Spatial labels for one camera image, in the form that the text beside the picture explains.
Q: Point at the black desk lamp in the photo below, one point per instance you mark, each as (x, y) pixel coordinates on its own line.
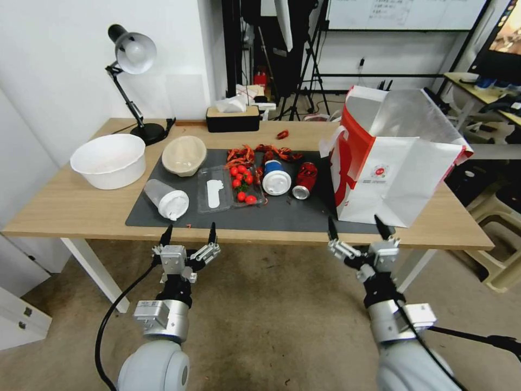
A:
(136, 51)

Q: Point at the black tissue box wooden lid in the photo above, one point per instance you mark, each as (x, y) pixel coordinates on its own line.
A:
(232, 121)

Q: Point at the clear disposable takeout box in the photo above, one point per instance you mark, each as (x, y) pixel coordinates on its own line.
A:
(226, 203)

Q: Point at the beige plastic stool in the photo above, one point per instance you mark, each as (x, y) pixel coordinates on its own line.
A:
(498, 244)

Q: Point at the wooden table with white legs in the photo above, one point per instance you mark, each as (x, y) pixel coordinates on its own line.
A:
(81, 203)

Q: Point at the white tissue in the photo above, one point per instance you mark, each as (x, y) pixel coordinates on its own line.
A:
(230, 105)

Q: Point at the dark grey table mat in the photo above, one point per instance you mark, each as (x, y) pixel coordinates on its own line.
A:
(244, 220)

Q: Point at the beige paper bowl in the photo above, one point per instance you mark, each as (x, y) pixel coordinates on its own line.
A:
(183, 154)

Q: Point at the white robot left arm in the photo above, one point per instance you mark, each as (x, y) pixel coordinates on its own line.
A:
(156, 362)

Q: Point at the white wall board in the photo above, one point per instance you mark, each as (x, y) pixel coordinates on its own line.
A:
(403, 14)

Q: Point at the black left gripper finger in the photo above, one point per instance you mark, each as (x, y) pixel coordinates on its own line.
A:
(211, 236)
(167, 236)

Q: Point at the red soda can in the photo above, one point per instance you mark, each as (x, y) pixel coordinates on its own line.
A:
(306, 179)

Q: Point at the black tripod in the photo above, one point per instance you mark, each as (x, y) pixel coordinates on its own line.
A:
(311, 61)

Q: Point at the red and white delivery bag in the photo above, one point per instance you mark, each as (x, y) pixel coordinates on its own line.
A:
(390, 175)

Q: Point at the blue cup with white lid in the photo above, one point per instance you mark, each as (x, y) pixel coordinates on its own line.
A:
(276, 179)

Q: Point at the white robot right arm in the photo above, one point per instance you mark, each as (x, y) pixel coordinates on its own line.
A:
(407, 362)

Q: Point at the white cabinet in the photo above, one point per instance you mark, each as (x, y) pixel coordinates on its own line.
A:
(20, 293)

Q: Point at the clear cup with white lid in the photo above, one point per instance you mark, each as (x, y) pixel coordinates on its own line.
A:
(169, 199)

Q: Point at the background desk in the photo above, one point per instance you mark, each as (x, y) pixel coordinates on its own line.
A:
(480, 87)

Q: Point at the black stool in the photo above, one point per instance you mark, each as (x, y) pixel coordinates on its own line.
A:
(468, 179)

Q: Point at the black framed monitor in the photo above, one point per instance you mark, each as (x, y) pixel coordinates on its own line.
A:
(502, 40)

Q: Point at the red crayfish shell piece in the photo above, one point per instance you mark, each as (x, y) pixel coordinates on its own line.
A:
(236, 162)
(283, 133)
(235, 154)
(285, 154)
(265, 147)
(247, 149)

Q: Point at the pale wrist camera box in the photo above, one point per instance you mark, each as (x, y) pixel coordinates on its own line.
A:
(173, 260)
(384, 253)

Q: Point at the large white plastic bowl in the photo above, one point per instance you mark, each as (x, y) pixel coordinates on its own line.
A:
(108, 161)

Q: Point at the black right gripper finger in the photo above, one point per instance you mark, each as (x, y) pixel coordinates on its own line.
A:
(382, 228)
(333, 232)

